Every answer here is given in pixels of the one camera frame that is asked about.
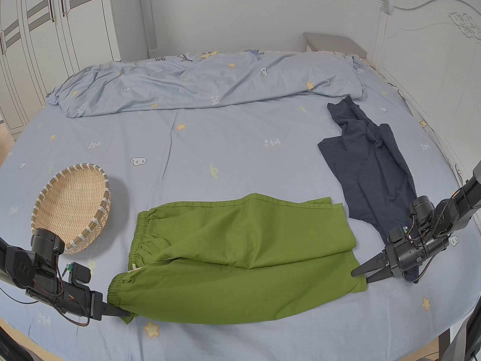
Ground grey bedside table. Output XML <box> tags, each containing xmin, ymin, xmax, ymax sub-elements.
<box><xmin>302</xmin><ymin>32</ymin><xmax>368</xmax><ymax>58</ymax></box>

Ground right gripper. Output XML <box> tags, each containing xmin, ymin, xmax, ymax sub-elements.
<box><xmin>351</xmin><ymin>243</ymin><xmax>430</xmax><ymax>284</ymax></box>

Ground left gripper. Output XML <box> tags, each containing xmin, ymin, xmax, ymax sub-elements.
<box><xmin>56</xmin><ymin>281</ymin><xmax>131</xmax><ymax>322</ymax></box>

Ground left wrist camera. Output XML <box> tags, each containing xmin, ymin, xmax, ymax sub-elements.
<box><xmin>64</xmin><ymin>262</ymin><xmax>92</xmax><ymax>286</ymax></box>

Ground bed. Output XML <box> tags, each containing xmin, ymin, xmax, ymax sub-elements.
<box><xmin>0</xmin><ymin>0</ymin><xmax>481</xmax><ymax>361</ymax></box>

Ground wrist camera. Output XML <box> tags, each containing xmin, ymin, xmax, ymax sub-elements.
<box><xmin>388</xmin><ymin>227</ymin><xmax>409</xmax><ymax>246</ymax></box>
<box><xmin>64</xmin><ymin>262</ymin><xmax>92</xmax><ymax>286</ymax></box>

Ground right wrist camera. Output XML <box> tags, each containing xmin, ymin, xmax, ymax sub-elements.
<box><xmin>388</xmin><ymin>227</ymin><xmax>409</xmax><ymax>246</ymax></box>

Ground round woven basket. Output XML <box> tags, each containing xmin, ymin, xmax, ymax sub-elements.
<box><xmin>31</xmin><ymin>163</ymin><xmax>111</xmax><ymax>255</ymax></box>

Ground black cable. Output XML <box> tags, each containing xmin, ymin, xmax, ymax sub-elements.
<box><xmin>0</xmin><ymin>289</ymin><xmax>30</xmax><ymax>304</ymax></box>

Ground green shorts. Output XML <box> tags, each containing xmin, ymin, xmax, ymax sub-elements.
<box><xmin>106</xmin><ymin>192</ymin><xmax>367</xmax><ymax>326</ymax></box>

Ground dark blue garment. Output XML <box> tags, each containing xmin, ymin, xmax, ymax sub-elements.
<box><xmin>317</xmin><ymin>96</ymin><xmax>422</xmax><ymax>282</ymax></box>

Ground pale blue quilt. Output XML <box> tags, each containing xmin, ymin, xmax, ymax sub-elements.
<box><xmin>45</xmin><ymin>49</ymin><xmax>368</xmax><ymax>119</ymax></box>

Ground white wardrobe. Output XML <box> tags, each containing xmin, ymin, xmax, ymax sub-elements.
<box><xmin>0</xmin><ymin>0</ymin><xmax>122</xmax><ymax>135</ymax></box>

